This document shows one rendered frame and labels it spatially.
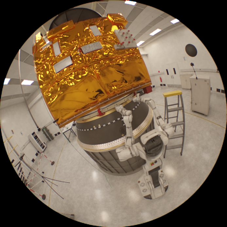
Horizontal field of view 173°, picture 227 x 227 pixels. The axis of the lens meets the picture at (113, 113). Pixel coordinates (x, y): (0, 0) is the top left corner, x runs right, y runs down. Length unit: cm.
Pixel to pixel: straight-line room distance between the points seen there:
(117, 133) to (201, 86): 337
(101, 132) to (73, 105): 61
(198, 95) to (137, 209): 393
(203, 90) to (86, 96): 370
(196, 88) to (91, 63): 353
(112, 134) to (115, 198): 162
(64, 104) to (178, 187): 269
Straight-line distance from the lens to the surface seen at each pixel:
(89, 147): 144
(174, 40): 816
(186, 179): 218
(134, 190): 204
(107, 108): 113
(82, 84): 115
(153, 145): 51
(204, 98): 364
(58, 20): 274
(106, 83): 115
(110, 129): 116
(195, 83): 357
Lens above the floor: 200
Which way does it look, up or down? 21 degrees down
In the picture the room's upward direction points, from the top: 24 degrees counter-clockwise
